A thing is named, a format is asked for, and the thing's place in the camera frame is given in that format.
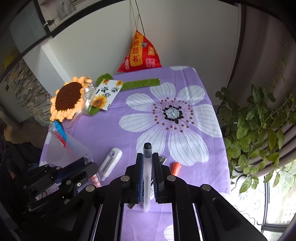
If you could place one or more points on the white correction tape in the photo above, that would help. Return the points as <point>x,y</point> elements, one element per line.
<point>111,162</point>

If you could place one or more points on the pink checked pen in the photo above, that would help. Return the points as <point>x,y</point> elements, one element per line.
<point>96,181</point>

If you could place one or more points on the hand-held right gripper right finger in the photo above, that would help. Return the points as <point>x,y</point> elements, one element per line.
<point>156,180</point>

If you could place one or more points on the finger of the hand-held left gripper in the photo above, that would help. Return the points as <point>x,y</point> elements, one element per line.
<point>85,173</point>
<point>44,172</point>

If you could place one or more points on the grey curtain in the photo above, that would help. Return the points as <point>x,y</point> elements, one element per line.
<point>266,46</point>

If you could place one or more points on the translucent plastic cup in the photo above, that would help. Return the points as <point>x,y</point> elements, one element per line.
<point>76,148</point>

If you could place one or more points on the clear pen with black cap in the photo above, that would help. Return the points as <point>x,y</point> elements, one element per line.
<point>147,157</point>

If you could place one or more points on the window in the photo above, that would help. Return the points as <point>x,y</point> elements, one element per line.
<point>282,204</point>

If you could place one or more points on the green crochet stem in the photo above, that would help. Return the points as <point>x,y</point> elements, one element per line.
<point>143,83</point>

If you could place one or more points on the crochet sunflower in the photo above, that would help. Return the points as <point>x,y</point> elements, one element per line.
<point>68,99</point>

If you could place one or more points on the green potted plant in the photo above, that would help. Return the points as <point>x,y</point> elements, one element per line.
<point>256,129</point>

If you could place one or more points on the orange marker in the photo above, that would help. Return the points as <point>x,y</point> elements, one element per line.
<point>175,168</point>

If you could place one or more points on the purple floral tablecloth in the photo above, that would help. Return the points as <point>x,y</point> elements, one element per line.
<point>143,129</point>

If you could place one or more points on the frosted glass cabinet door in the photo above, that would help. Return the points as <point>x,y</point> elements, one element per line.
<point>25,25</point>

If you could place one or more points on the group of pens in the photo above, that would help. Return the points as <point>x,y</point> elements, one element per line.
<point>59,127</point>

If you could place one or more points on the tall pile of paper books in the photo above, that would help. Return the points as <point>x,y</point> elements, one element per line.
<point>25,92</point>

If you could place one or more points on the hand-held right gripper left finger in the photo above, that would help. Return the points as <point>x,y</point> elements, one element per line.
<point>138,180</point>

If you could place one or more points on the red pyramid cushion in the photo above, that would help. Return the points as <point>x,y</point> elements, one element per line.
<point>138,53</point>

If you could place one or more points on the red and white pen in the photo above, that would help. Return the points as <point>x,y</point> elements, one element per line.
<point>63,140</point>

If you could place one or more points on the sunflower printed card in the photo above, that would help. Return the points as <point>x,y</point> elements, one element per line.
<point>107,93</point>

